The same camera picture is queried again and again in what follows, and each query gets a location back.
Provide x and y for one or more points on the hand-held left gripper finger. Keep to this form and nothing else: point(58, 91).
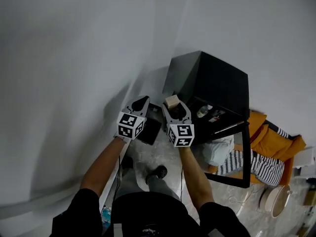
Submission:
point(146, 107)
point(129, 106)

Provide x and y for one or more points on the person's right forearm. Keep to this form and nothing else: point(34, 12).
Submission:
point(195, 176)

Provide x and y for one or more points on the black mini fridge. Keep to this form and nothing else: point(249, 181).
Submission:
point(217, 78)

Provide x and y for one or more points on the orange sofa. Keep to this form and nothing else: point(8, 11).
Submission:
point(266, 137)

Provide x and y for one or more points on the glass fridge door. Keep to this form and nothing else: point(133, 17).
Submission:
point(247, 157)

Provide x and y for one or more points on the clear water bottle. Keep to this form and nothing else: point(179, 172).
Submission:
point(203, 111)

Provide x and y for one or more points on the pale crumpled cloth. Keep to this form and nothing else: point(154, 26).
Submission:
point(217, 152)

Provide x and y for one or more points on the black white striped blanket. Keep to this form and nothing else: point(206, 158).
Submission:
point(266, 169)

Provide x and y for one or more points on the round beige side table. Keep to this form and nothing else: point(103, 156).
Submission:
point(276, 201)

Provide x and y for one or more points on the person's black shirt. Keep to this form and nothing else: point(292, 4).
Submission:
point(153, 216)

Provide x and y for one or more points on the person's grey trousers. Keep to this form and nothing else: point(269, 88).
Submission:
point(158, 186)

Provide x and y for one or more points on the person's right shoe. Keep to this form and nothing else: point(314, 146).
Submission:
point(160, 171)

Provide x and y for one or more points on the person's left forearm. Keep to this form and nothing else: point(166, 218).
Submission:
point(103, 167)

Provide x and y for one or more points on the small beige box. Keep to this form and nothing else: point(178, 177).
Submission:
point(172, 101)

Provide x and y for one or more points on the white cabinet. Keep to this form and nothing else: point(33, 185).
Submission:
point(306, 159)

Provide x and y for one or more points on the white wristband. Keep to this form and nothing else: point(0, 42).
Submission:
point(122, 138)

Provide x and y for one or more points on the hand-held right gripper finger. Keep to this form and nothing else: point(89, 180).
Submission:
point(188, 115)
point(166, 115)

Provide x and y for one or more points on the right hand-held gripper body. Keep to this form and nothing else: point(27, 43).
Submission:
point(181, 134)

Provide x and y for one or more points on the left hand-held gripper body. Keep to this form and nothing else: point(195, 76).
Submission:
point(128, 125)

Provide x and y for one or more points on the black white striped pillow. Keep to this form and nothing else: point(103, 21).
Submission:
point(282, 133)

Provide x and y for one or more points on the red label bottle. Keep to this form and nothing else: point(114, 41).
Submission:
point(216, 116)

